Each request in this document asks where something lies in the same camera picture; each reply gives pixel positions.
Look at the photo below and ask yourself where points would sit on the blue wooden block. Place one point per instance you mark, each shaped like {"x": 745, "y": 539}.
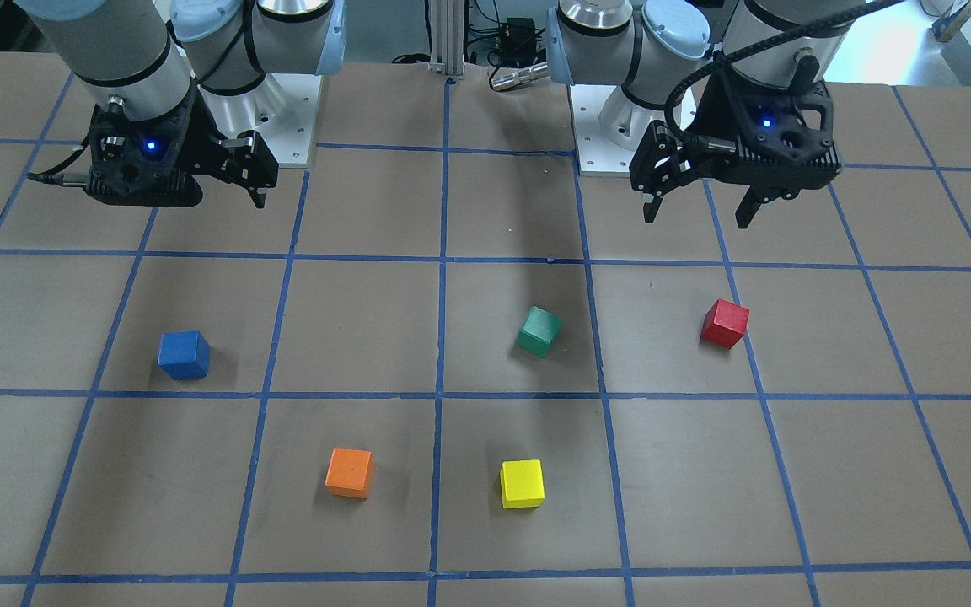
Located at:
{"x": 184, "y": 355}

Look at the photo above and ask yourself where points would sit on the green wooden block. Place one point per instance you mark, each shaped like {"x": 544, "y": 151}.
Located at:
{"x": 538, "y": 333}

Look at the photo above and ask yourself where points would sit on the aluminium frame post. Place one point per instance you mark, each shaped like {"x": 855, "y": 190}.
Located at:
{"x": 447, "y": 32}

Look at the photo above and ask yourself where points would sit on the orange wooden block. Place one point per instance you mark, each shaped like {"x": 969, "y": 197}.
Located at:
{"x": 350, "y": 473}

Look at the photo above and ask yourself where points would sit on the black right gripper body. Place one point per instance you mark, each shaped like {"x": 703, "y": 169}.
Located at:
{"x": 201, "y": 142}

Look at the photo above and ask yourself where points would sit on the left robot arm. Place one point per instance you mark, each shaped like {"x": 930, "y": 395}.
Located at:
{"x": 671, "y": 92}

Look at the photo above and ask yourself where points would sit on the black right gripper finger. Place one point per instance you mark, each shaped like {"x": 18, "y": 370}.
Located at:
{"x": 258, "y": 196}

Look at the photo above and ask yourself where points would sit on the red wooden block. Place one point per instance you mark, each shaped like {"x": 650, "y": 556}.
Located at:
{"x": 725, "y": 324}

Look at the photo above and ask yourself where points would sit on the yellow wooden block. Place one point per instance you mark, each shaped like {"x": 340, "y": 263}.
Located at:
{"x": 522, "y": 483}

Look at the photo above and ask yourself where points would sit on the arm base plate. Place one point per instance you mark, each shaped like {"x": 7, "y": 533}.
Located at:
{"x": 283, "y": 109}
{"x": 607, "y": 127}

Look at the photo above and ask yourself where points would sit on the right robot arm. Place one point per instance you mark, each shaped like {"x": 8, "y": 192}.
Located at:
{"x": 125, "y": 51}

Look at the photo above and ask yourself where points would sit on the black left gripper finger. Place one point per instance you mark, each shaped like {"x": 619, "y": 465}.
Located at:
{"x": 755, "y": 197}
{"x": 652, "y": 201}

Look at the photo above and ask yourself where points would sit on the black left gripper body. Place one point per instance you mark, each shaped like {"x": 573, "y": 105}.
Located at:
{"x": 711, "y": 115}

